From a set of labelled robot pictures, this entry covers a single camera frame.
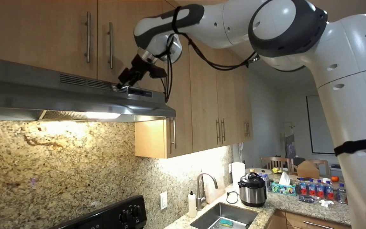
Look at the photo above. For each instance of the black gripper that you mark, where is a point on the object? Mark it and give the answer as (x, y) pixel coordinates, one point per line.
(145, 70)

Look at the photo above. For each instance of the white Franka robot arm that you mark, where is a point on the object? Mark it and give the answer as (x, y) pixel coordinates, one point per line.
(352, 84)

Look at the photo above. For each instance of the wooden base cabinet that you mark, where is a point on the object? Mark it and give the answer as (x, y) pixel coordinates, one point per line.
(301, 220)

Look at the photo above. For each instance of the stainless steel range hood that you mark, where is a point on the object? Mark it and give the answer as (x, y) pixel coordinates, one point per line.
(63, 97)

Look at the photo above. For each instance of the chrome kitchen faucet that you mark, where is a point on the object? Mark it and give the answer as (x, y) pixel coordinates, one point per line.
(199, 191)

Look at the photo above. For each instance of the black electric stove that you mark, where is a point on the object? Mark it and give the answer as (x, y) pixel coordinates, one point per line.
(114, 216)

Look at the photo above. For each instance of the white soap bottle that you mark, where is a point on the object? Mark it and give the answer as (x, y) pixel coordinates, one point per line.
(192, 205)

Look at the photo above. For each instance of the white paper towel roll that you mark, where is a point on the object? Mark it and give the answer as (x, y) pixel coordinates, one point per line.
(237, 173)

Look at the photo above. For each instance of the steel electric pressure cooker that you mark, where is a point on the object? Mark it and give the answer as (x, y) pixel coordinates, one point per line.
(251, 191)

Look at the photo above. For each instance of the stainless steel sink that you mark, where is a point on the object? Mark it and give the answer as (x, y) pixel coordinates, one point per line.
(234, 214)

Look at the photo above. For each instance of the wooden chair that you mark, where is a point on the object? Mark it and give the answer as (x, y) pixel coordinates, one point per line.
(276, 163)

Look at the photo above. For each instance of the teal sponge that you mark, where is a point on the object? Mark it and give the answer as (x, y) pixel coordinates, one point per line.
(225, 223)

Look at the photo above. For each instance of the yellow lemon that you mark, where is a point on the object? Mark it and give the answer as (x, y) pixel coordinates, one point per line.
(276, 170)

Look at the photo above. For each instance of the teal tissue box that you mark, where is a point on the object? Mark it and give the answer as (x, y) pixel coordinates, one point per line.
(285, 186)

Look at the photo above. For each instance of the round wooden board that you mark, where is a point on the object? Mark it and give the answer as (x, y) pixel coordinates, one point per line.
(307, 169)

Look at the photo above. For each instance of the plastic water bottle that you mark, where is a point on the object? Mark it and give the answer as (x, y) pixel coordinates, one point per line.
(329, 191)
(342, 192)
(311, 189)
(320, 189)
(302, 188)

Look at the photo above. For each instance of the white napkin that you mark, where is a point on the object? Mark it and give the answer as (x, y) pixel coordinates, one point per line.
(325, 202)

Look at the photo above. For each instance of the light wooden wall cabinet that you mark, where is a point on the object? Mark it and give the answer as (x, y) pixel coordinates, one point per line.
(216, 97)
(34, 33)
(152, 140)

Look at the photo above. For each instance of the white wall outlet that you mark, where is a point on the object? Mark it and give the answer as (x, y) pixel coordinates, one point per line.
(164, 200)

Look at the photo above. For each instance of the white wall board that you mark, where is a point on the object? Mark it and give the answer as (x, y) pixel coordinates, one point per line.
(320, 122)

